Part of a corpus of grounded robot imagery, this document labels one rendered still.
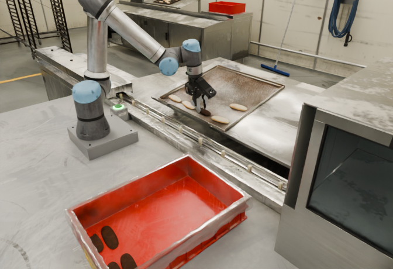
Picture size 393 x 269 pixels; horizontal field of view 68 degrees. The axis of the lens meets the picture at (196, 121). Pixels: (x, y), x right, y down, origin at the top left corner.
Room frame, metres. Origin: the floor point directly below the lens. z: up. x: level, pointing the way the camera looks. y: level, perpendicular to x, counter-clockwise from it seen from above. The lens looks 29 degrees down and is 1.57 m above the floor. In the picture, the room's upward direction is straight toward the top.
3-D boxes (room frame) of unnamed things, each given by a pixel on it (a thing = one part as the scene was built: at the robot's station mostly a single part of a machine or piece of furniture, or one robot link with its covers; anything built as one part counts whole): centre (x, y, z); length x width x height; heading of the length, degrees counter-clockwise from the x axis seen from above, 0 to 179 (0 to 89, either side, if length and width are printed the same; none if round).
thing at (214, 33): (5.53, 0.48, 0.51); 3.00 x 1.26 x 1.03; 43
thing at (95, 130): (1.16, 0.48, 0.93); 0.15 x 0.15 x 0.10
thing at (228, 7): (5.08, -0.50, 0.93); 0.51 x 0.36 x 0.13; 47
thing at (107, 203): (0.67, 0.11, 0.87); 0.49 x 0.34 x 0.10; 130
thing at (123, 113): (1.40, 0.41, 0.84); 0.08 x 0.08 x 0.11; 43
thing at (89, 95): (1.17, 0.47, 1.05); 0.13 x 0.12 x 0.14; 2
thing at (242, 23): (5.08, -0.50, 0.44); 0.70 x 0.55 x 0.87; 43
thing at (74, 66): (2.10, 0.89, 0.89); 1.25 x 0.18 x 0.09; 43
